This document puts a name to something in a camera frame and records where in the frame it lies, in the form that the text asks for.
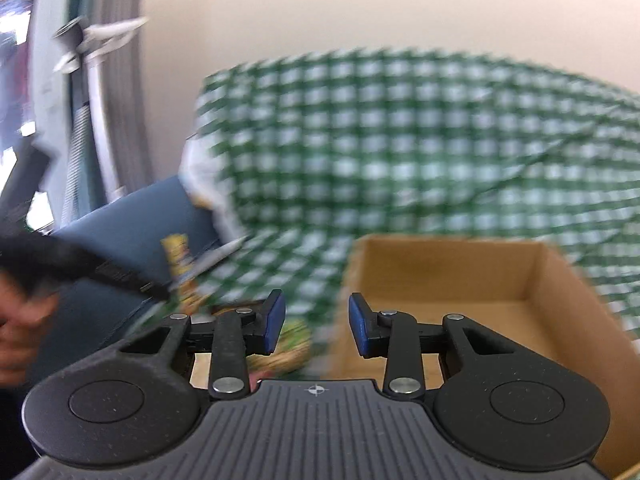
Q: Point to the person's left hand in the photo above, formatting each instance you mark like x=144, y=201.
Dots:
x=20, y=330

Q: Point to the white plastic bag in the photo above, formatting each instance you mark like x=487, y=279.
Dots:
x=215, y=195

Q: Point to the round puffed grain cake packet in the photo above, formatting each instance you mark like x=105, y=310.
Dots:
x=285, y=342

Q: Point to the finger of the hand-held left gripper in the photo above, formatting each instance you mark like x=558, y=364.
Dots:
x=127, y=277

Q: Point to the blue cushion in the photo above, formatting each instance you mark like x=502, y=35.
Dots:
x=130, y=220

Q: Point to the grey marker pen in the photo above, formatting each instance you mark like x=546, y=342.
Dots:
x=220, y=255

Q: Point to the brown cardboard box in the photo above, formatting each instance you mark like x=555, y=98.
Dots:
x=480, y=285

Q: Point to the white window frame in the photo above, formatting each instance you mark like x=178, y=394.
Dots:
x=115, y=125

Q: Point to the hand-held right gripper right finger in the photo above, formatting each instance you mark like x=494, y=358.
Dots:
x=359, y=324

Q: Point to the yellow snack packet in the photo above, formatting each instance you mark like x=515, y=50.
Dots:
x=180, y=265

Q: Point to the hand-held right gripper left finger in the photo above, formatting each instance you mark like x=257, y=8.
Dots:
x=274, y=321

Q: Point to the green white checked cloth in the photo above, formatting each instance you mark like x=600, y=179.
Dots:
x=380, y=140

